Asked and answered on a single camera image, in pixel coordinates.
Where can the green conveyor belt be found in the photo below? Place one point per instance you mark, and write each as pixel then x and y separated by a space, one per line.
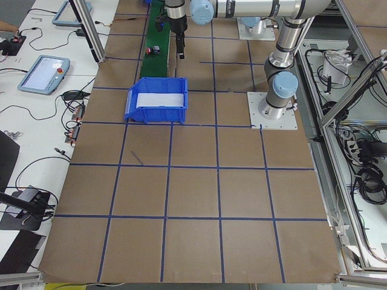
pixel 158 33

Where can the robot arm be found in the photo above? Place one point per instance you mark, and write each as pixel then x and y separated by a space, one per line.
pixel 284 21

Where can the red push button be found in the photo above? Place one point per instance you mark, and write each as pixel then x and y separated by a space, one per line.
pixel 152 50

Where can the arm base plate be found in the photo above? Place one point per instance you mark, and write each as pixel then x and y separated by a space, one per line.
pixel 256 28
pixel 265 117

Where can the black power adapter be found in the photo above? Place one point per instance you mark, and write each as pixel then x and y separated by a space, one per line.
pixel 80 33

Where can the white foam pad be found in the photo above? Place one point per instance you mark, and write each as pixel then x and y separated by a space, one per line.
pixel 160 99

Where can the aluminium frame post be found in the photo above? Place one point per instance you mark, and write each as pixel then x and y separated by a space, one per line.
pixel 85 20

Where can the teach pendant tablet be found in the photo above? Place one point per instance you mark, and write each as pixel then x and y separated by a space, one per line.
pixel 45 75
pixel 65 17

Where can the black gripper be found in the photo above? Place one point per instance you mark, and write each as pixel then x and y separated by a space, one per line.
pixel 178 25

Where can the blue source bin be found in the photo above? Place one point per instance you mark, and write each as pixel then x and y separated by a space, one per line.
pixel 161 113

